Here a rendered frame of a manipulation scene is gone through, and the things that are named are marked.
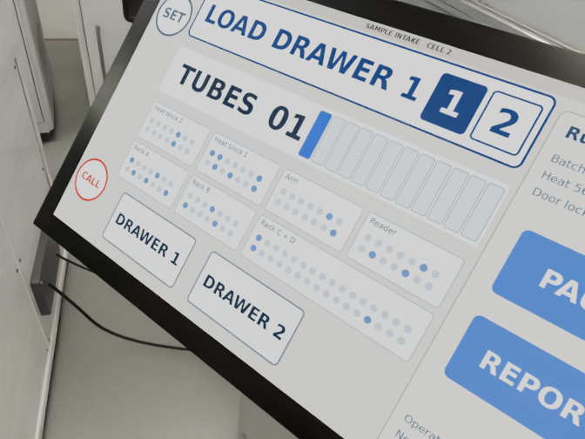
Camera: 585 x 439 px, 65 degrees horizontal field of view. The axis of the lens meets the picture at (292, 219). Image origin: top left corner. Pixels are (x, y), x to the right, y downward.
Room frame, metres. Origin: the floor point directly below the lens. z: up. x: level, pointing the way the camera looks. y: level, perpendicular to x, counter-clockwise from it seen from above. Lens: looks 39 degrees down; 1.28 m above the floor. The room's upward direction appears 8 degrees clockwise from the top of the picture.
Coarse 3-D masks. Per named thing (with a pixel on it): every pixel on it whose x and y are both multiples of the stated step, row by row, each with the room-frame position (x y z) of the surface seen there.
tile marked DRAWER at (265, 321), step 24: (216, 264) 0.26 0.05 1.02; (192, 288) 0.24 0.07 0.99; (216, 288) 0.24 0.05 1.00; (240, 288) 0.24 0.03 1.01; (264, 288) 0.23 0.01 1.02; (216, 312) 0.23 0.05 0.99; (240, 312) 0.22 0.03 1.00; (264, 312) 0.22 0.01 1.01; (288, 312) 0.22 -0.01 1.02; (240, 336) 0.21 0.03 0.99; (264, 336) 0.21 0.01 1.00; (288, 336) 0.20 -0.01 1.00; (264, 360) 0.20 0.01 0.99
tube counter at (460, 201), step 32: (288, 96) 0.34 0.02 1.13; (288, 128) 0.32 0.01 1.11; (320, 128) 0.31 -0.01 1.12; (352, 128) 0.31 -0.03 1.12; (320, 160) 0.29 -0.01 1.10; (352, 160) 0.29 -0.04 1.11; (384, 160) 0.28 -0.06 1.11; (416, 160) 0.28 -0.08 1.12; (448, 160) 0.27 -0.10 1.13; (384, 192) 0.27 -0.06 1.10; (416, 192) 0.26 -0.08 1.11; (448, 192) 0.26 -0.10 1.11; (480, 192) 0.25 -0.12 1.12; (448, 224) 0.24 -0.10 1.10; (480, 224) 0.24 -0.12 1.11
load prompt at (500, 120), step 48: (240, 0) 0.42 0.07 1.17; (240, 48) 0.39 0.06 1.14; (288, 48) 0.37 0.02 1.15; (336, 48) 0.36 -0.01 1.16; (384, 48) 0.34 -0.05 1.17; (336, 96) 0.33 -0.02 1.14; (384, 96) 0.32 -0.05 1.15; (432, 96) 0.31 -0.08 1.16; (480, 96) 0.30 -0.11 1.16; (528, 96) 0.29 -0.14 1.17; (480, 144) 0.27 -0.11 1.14; (528, 144) 0.27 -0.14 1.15
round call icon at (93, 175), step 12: (84, 156) 0.36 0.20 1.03; (96, 156) 0.36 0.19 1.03; (84, 168) 0.35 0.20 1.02; (96, 168) 0.35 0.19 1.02; (108, 168) 0.34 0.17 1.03; (72, 180) 0.35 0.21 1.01; (84, 180) 0.34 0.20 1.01; (96, 180) 0.34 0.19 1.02; (108, 180) 0.33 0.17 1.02; (72, 192) 0.34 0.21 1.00; (84, 192) 0.33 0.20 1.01; (96, 192) 0.33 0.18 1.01; (96, 204) 0.32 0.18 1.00
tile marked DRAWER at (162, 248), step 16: (128, 192) 0.32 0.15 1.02; (128, 208) 0.31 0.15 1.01; (144, 208) 0.31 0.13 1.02; (112, 224) 0.30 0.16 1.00; (128, 224) 0.30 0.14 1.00; (144, 224) 0.30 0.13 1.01; (160, 224) 0.29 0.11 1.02; (112, 240) 0.29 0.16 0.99; (128, 240) 0.29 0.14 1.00; (144, 240) 0.28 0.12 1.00; (160, 240) 0.28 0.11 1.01; (176, 240) 0.28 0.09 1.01; (192, 240) 0.27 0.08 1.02; (128, 256) 0.28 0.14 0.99; (144, 256) 0.27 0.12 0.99; (160, 256) 0.27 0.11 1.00; (176, 256) 0.27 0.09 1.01; (160, 272) 0.26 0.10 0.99; (176, 272) 0.26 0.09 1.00
